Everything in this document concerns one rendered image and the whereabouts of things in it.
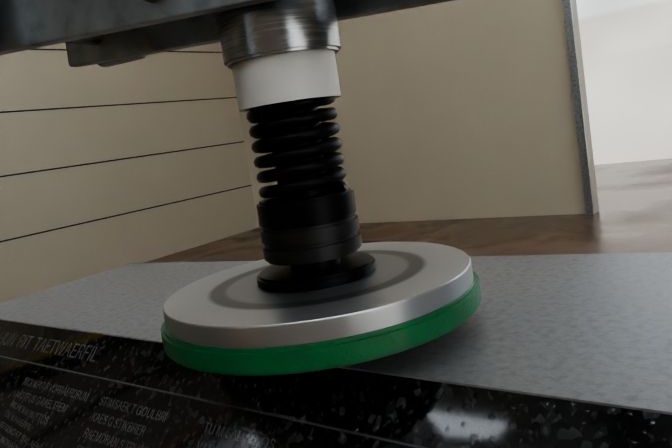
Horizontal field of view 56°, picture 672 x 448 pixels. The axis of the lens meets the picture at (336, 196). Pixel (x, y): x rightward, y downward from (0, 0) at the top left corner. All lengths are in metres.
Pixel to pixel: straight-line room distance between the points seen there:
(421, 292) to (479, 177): 5.36
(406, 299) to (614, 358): 0.12
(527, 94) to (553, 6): 0.71
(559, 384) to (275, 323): 0.15
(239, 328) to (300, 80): 0.16
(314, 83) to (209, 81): 6.63
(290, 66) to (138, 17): 0.10
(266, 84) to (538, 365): 0.23
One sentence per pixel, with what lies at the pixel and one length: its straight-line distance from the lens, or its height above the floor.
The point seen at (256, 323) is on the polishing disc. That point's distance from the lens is 0.36.
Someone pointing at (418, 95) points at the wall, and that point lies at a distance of 5.91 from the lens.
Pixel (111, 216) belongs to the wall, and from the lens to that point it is 6.09.
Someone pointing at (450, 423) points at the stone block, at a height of 0.79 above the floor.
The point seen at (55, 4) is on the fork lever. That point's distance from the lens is 0.48.
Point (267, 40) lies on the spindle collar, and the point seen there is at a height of 1.01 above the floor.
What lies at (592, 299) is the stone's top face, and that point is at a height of 0.80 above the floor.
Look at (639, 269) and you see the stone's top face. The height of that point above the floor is 0.80.
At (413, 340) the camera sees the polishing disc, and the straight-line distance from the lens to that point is 0.36.
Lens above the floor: 0.95
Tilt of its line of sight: 6 degrees down
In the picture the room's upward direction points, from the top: 9 degrees counter-clockwise
